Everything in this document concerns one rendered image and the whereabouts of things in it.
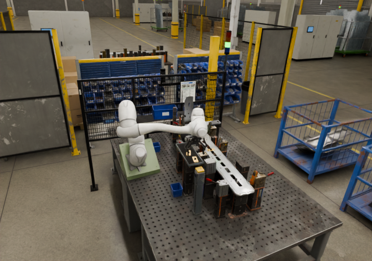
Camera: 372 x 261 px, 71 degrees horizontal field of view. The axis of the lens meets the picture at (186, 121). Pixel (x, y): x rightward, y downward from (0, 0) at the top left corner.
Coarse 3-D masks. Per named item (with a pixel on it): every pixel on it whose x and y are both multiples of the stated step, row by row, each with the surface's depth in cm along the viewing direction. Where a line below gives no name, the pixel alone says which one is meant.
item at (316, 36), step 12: (300, 24) 1165; (312, 24) 1164; (324, 24) 1193; (336, 24) 1223; (300, 36) 1175; (312, 36) 1192; (324, 36) 1223; (336, 36) 1254; (300, 48) 1190; (312, 48) 1221; (324, 48) 1254; (300, 60) 1224
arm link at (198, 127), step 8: (200, 120) 195; (144, 128) 205; (152, 128) 205; (160, 128) 203; (168, 128) 199; (176, 128) 196; (184, 128) 194; (192, 128) 191; (200, 128) 187; (200, 136) 189
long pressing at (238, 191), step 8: (208, 136) 300; (208, 144) 282; (208, 152) 268; (216, 152) 268; (216, 160) 254; (224, 160) 255; (216, 168) 242; (224, 168) 243; (232, 168) 243; (224, 176) 231; (240, 176) 232; (232, 184) 222; (248, 184) 222; (240, 192) 212; (248, 192) 213
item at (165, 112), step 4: (152, 108) 336; (156, 108) 340; (160, 108) 342; (164, 108) 343; (168, 108) 345; (172, 108) 346; (152, 112) 338; (156, 112) 326; (160, 112) 327; (164, 112) 328; (168, 112) 330; (172, 112) 331; (156, 116) 328; (160, 116) 329; (164, 116) 331; (168, 116) 332; (172, 116) 333
